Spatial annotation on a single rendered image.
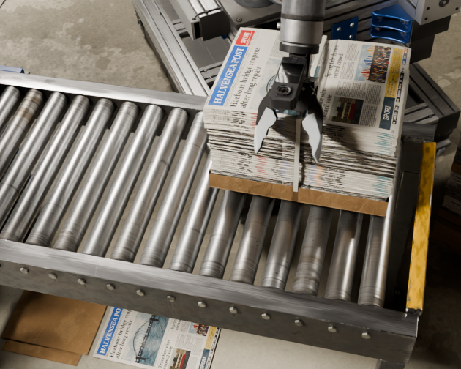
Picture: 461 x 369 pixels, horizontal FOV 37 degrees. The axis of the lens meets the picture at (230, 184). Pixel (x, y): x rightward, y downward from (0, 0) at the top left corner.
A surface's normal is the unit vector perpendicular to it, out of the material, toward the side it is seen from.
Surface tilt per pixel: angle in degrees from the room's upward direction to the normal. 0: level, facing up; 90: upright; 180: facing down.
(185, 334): 1
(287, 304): 0
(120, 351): 0
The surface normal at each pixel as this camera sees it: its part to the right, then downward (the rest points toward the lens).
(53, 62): -0.07, -0.62
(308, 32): 0.20, 0.32
